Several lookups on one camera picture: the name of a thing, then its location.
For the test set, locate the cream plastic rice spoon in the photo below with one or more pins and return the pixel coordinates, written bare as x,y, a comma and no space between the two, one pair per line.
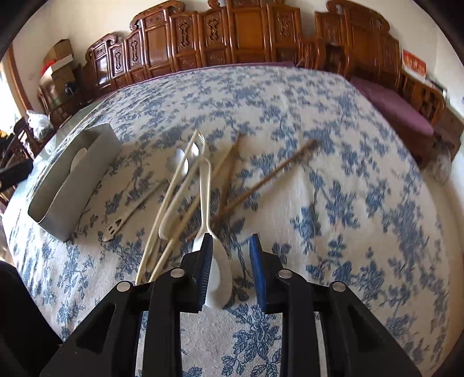
221,275

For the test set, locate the purple seat cushion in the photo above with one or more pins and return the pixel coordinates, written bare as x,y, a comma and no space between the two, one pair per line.
395,105

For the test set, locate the metal spoon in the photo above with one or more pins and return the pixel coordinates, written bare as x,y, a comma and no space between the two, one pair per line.
177,161

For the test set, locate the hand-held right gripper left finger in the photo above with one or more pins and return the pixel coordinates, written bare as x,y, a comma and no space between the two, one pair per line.
205,268

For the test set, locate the red calendar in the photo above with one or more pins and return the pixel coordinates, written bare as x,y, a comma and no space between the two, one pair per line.
414,63

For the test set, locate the cream plastic small spoon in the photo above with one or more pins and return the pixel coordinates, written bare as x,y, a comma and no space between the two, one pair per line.
166,227

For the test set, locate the brown wooden chopstick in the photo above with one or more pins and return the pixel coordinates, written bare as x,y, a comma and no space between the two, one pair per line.
224,195
275,170

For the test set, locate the grey fluffy object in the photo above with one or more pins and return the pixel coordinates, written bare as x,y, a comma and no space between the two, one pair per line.
440,161

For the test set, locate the short carved wooden bench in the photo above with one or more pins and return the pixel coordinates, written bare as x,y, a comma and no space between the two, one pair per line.
366,40

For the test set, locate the grey utensil holder box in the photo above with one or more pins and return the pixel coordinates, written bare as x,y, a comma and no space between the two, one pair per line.
69,203

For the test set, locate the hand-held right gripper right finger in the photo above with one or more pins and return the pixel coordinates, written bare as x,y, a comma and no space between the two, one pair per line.
258,275

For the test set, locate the wooden side cabinet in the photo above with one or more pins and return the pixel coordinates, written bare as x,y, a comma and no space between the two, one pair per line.
449,127

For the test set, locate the long carved wooden bench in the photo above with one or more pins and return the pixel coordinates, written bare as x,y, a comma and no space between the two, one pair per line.
188,32

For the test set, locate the metal spork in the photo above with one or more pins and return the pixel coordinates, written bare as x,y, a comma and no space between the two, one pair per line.
137,208

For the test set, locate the stack of cardboard boxes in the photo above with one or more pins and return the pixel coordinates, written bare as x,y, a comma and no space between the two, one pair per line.
60,61

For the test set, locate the white plastic bag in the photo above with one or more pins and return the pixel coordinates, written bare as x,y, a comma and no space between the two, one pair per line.
39,123

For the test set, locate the cream chopstick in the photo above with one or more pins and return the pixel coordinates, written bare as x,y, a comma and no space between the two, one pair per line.
158,250
166,206

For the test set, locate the light wooden chopstick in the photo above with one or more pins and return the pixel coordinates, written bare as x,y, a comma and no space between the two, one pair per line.
181,232

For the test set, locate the blue floral tablecloth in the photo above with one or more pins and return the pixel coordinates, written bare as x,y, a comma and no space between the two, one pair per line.
290,108

